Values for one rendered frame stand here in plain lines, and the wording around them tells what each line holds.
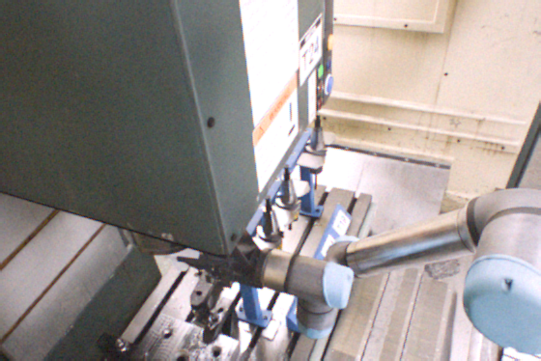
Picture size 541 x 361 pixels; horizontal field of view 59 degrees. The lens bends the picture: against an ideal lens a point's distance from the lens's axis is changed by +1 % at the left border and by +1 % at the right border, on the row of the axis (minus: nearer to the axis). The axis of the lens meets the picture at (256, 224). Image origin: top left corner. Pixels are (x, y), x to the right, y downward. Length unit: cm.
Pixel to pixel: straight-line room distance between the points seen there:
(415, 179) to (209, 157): 139
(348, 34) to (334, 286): 104
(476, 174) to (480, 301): 127
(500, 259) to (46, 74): 56
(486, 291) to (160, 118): 42
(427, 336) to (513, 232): 91
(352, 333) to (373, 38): 93
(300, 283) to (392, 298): 80
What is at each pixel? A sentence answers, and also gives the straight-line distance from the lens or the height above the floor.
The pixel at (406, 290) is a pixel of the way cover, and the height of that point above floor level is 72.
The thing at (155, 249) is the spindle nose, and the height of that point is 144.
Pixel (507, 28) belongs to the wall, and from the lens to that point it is 160.
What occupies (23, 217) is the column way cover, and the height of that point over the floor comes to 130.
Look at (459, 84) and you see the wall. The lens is 168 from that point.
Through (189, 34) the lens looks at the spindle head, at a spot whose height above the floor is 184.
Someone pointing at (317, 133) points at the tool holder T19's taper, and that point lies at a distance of 128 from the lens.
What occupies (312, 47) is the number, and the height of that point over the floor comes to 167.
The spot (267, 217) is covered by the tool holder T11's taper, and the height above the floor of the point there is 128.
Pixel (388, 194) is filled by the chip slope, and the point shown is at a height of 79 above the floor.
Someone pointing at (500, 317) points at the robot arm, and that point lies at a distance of 65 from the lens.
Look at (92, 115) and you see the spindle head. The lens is 58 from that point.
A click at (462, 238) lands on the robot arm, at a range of 79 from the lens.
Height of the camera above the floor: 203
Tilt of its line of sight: 46 degrees down
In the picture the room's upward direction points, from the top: 8 degrees counter-clockwise
